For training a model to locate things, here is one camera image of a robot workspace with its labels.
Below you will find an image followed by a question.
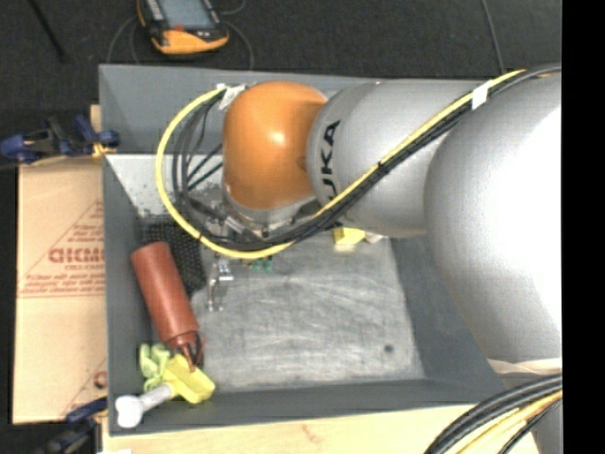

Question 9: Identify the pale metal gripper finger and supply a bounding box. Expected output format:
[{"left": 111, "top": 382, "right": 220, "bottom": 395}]
[
  {"left": 205, "top": 263, "right": 224, "bottom": 312},
  {"left": 216, "top": 264, "right": 235, "bottom": 312}
]

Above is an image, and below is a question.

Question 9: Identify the black mesh pad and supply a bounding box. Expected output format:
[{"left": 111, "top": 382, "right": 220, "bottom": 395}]
[{"left": 138, "top": 221, "right": 208, "bottom": 298}]

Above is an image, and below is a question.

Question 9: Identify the red-brown squeeze bottle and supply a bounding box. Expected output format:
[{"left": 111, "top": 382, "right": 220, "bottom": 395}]
[{"left": 130, "top": 240, "right": 206, "bottom": 373}]

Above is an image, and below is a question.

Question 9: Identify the grey metal bin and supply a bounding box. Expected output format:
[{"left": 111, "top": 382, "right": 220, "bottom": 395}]
[{"left": 97, "top": 63, "right": 512, "bottom": 437}]

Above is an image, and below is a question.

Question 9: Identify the yellow block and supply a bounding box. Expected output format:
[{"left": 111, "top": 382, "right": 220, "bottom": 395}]
[{"left": 332, "top": 226, "right": 369, "bottom": 252}]

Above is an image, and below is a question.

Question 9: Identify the brown cardboard board, red print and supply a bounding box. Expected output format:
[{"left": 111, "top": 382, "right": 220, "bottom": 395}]
[{"left": 11, "top": 157, "right": 111, "bottom": 425}]

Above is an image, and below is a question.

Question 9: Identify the yellow brush with white handle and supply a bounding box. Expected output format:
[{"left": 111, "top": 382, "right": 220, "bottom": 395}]
[{"left": 114, "top": 353, "right": 216, "bottom": 429}]

